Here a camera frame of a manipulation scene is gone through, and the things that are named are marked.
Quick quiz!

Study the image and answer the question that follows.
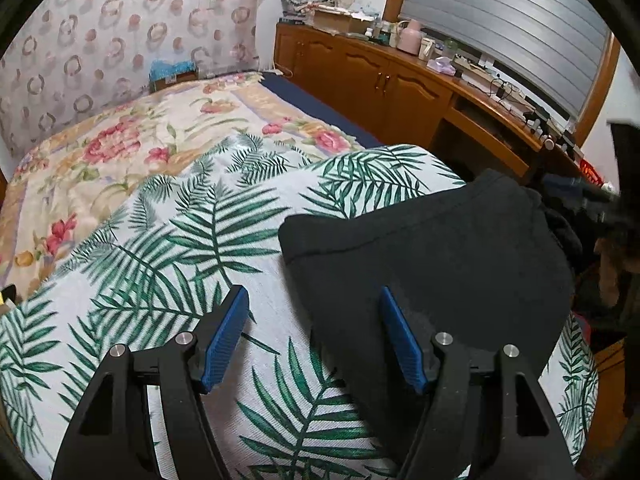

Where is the grey window blind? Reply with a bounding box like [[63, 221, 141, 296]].
[[397, 0, 613, 121]]

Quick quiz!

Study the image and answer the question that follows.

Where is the navy bed sheet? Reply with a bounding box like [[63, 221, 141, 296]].
[[262, 71, 381, 150]]

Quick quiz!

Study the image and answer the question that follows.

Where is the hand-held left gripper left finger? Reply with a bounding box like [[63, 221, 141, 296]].
[[50, 285, 251, 480]]

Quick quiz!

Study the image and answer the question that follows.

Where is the leaf print cloth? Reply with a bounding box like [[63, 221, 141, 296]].
[[0, 144, 601, 480]]

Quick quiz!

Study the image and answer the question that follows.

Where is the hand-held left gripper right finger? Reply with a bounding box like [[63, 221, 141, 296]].
[[378, 286, 576, 480]]

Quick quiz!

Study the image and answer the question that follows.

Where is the small cardboard box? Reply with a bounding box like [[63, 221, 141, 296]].
[[150, 71, 198, 93]]

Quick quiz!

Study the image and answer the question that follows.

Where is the pink thermos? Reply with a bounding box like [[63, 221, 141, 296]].
[[396, 19, 423, 55]]

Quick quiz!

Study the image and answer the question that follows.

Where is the wooden cabinet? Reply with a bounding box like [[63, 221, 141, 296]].
[[274, 22, 596, 186]]

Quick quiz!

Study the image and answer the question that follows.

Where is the large cardboard box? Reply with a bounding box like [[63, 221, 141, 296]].
[[312, 5, 371, 35]]

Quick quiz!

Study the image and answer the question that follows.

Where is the floral blanket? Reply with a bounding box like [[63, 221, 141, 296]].
[[0, 72, 366, 301]]

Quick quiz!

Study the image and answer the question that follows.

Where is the patterned bag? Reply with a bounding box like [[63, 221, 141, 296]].
[[280, 0, 321, 18]]

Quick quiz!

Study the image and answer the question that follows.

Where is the black printed t-shirt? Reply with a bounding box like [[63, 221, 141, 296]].
[[277, 169, 583, 441]]

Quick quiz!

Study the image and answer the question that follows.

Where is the circle print curtain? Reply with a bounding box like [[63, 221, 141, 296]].
[[0, 0, 278, 158]]

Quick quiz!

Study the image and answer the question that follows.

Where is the person's right hand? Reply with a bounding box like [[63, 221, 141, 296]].
[[595, 239, 626, 306]]

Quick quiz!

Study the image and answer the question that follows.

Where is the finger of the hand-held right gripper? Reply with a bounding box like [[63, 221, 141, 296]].
[[540, 172, 618, 211]]

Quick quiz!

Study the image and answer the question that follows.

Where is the red basket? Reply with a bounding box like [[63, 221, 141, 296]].
[[580, 160, 606, 186]]

